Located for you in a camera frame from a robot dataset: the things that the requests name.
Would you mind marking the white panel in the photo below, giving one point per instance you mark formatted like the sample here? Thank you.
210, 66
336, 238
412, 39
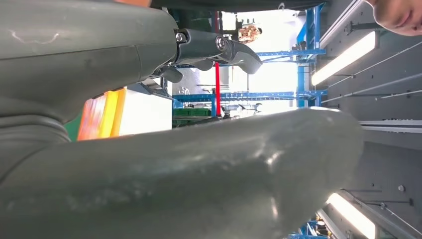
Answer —
145, 115

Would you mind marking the long ceiling light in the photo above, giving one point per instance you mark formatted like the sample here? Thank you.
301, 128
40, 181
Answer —
352, 216
343, 59

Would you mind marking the yellow plastic sheet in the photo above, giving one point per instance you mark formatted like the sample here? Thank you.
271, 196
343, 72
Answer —
99, 115

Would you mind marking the green plastic crate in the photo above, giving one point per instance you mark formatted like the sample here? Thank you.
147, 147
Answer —
191, 113

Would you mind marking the person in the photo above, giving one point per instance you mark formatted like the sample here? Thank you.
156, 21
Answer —
395, 16
249, 34

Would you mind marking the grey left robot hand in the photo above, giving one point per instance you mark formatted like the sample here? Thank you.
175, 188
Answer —
66, 39

